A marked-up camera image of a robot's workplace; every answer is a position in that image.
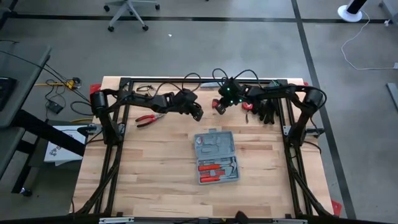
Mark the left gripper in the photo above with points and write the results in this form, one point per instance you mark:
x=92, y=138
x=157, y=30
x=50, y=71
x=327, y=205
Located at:
x=186, y=102

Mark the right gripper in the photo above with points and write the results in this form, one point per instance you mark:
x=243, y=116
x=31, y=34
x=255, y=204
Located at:
x=233, y=93

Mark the red holder hex key set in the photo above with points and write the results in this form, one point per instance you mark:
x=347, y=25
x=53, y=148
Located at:
x=214, y=103

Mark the grey plastic tool case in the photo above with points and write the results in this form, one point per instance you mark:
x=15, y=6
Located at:
x=214, y=146

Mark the red bit holder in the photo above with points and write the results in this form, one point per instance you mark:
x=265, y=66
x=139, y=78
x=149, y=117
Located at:
x=214, y=173

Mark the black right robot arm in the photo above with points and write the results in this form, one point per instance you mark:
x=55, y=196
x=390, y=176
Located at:
x=298, y=93

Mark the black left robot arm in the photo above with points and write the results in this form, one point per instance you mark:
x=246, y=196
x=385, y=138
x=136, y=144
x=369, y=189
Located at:
x=136, y=99

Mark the black work glove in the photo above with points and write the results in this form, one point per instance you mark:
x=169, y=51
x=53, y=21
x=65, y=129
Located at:
x=272, y=112
x=259, y=109

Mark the black safety glasses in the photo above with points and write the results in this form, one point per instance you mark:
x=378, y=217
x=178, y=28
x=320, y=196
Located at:
x=143, y=88

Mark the grey office chair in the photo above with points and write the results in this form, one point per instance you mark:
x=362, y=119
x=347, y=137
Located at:
x=129, y=7

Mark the black rounded object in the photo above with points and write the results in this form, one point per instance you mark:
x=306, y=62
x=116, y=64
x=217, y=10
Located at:
x=241, y=217

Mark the black power adapter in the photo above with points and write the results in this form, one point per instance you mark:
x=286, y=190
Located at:
x=54, y=107

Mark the white round floor stand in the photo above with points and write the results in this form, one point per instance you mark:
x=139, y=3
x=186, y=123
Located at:
x=349, y=15

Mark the black desk support beam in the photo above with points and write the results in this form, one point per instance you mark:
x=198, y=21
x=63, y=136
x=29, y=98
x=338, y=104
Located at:
x=46, y=130

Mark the grey metal floor foot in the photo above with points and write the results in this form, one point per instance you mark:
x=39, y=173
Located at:
x=392, y=93

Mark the white plug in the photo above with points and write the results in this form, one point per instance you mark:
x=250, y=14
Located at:
x=387, y=23

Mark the grey desk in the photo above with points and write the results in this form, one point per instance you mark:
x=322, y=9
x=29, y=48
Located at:
x=21, y=62
x=7, y=146

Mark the black keyboard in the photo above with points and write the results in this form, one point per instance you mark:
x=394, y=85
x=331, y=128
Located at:
x=6, y=90

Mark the black desk caster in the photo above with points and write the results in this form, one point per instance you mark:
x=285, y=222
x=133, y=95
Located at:
x=26, y=191

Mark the black aluminium table frame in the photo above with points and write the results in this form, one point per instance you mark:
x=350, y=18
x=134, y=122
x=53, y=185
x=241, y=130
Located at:
x=174, y=80

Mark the silver metal bracket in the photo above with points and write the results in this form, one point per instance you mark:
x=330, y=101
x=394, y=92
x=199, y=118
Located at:
x=115, y=220
x=289, y=221

